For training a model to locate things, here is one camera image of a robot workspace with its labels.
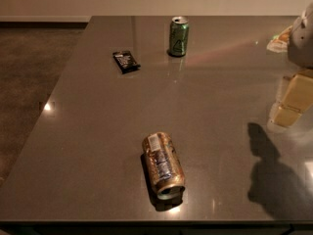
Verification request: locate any black snack packet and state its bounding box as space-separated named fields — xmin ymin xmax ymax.
xmin=112 ymin=51 xmax=141 ymax=73

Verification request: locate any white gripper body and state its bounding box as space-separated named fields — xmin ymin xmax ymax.
xmin=288 ymin=3 xmax=313 ymax=69

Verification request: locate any orange soda can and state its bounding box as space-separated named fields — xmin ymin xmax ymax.
xmin=142 ymin=132 xmax=185 ymax=201

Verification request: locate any crumpled snack wrapper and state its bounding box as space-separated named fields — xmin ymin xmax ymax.
xmin=267 ymin=25 xmax=292 ymax=53

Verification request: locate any green soda can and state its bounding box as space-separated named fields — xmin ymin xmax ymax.
xmin=168 ymin=16 xmax=189 ymax=57

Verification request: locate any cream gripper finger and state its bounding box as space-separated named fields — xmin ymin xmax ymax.
xmin=282 ymin=70 xmax=313 ymax=113
xmin=269 ymin=103 xmax=301 ymax=128

